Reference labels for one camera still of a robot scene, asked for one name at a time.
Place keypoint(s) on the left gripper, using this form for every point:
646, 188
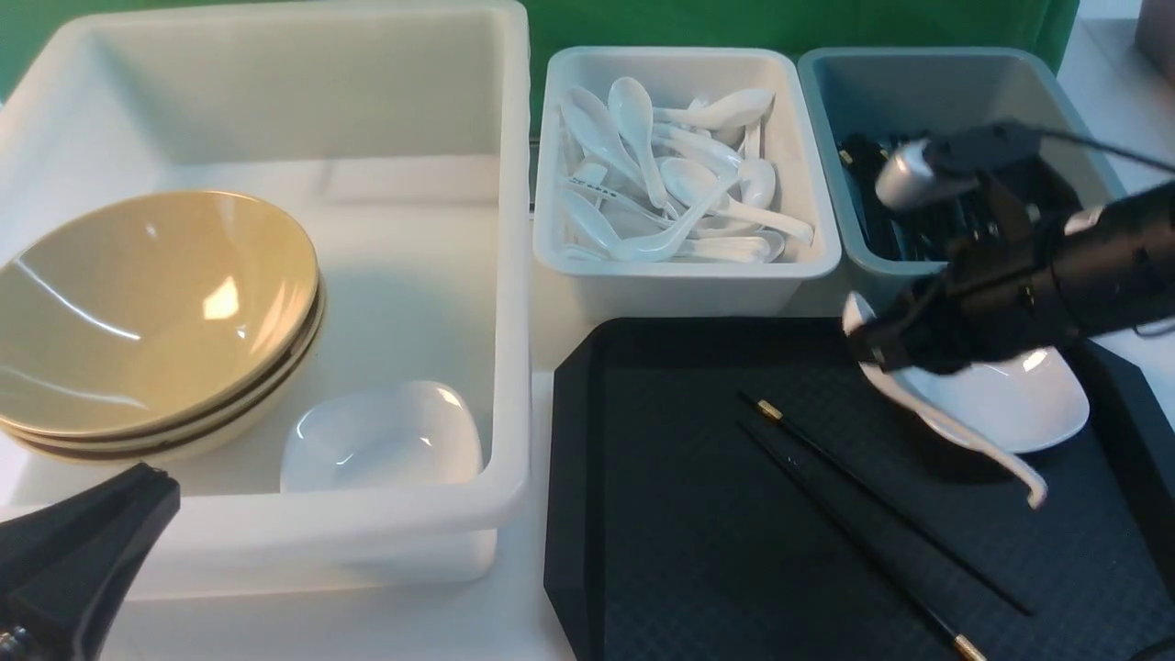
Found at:
67, 568

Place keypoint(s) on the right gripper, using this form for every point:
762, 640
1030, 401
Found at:
988, 305

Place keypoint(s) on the white square sauce dish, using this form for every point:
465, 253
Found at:
1025, 405

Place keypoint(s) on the white ceramic soup spoon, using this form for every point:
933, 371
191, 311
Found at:
964, 431

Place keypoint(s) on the black chopstick gold tip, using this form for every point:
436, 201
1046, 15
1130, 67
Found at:
904, 516

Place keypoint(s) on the yellow noodle bowl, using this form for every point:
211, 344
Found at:
143, 312

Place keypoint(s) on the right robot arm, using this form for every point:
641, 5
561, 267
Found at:
1099, 272

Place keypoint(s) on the bundle of black chopsticks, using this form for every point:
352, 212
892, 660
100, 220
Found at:
922, 234

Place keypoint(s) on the blue-grey plastic bin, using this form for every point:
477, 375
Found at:
880, 92

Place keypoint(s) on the green backdrop cloth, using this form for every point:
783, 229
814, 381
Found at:
1042, 28

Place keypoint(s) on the pile of white spoons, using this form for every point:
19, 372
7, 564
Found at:
658, 184

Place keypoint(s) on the black serving tray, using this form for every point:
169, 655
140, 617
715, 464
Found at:
671, 536

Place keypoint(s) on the white spoon bin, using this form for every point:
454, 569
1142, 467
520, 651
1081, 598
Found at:
681, 78

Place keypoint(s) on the white dish in tub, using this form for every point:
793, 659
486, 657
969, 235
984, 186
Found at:
416, 433

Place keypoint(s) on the large white plastic tub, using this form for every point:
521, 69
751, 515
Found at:
396, 132

